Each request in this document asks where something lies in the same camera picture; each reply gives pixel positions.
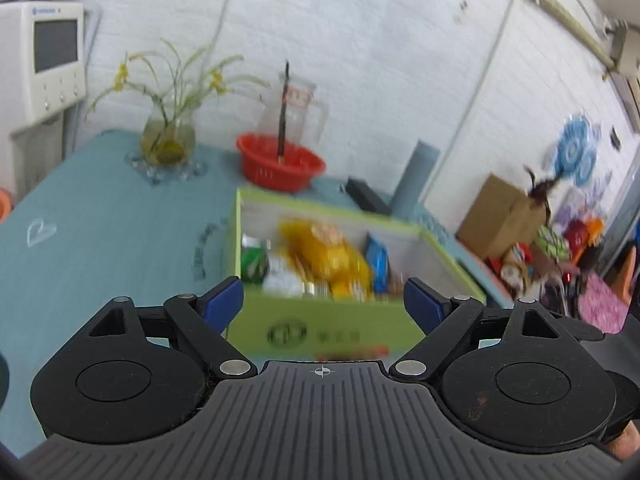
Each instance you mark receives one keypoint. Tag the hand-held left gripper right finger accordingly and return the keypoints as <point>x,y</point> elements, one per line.
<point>425,305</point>

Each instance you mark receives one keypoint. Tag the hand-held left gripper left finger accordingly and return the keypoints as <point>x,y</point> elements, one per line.
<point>220,301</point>

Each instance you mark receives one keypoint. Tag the green pea snack packet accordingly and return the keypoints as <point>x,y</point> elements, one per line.
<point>255,260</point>

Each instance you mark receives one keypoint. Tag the blue snack packet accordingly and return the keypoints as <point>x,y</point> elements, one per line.
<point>377,262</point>

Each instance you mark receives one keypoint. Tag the green cardboard box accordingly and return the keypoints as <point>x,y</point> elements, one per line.
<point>350,322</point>

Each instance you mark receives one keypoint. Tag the large yellow chips bag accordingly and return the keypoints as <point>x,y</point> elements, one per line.
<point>325,255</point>

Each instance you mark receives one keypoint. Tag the person's right hand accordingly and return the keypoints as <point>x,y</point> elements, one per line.
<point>626,445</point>

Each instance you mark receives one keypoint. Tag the orange-red snack packet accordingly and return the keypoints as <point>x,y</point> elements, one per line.
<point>355,352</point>

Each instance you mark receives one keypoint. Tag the pink mat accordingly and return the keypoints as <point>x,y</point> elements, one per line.
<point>602,305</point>

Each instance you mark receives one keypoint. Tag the small toy figure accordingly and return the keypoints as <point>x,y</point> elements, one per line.
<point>515,267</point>

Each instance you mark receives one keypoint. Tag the brown cardboard box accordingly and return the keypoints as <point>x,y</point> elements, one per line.
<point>500,220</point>

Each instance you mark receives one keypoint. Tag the black rectangular object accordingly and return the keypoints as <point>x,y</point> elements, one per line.
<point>367,195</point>

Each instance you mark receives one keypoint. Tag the grey cylinder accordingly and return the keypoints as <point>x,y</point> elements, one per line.
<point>412,180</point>

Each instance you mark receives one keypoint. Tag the glass coaster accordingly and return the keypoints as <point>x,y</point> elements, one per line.
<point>192,172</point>

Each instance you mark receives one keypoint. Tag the red plastic basket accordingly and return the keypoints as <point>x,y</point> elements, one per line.
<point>270,170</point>

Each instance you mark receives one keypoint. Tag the green patterned bag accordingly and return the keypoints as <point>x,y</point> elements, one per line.
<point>552,245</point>

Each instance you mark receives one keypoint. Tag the glass vase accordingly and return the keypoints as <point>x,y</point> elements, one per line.
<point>167,145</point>

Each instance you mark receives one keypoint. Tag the dried dark red plant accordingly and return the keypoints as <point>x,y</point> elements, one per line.
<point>542,187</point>

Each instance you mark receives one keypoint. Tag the black stick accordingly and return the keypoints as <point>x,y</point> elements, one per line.
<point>283,110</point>

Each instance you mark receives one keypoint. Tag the glass pitcher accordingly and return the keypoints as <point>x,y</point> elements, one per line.
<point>300,110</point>

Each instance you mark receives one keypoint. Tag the large blue paper decoration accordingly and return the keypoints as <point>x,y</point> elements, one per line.
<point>575,152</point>

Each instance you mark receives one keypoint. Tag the yellow flower plant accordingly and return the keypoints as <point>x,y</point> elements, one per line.
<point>180,80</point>

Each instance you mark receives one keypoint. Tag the orange basin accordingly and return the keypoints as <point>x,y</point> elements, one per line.
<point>4,205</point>

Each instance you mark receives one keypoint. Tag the white water dispenser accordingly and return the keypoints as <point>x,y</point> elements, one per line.
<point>30,85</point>

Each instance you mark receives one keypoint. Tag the beige wall pipe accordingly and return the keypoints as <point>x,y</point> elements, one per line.
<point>550,2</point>

